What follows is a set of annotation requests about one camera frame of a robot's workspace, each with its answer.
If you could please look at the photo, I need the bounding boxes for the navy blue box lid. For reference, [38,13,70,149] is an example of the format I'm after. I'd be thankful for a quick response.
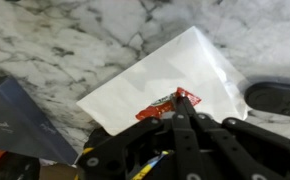
[0,75,80,165]

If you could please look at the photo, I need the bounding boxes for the black rounded plastic part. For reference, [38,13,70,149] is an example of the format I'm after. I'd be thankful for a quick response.
[244,81,290,120]

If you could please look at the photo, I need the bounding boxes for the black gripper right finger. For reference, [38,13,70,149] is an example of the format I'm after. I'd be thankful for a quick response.
[181,94,290,180]

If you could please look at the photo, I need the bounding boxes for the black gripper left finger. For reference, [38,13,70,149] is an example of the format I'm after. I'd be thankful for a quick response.
[76,94,199,180]

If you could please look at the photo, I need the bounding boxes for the red ketchup packet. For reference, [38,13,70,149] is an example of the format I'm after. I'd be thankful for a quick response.
[134,86,203,122]

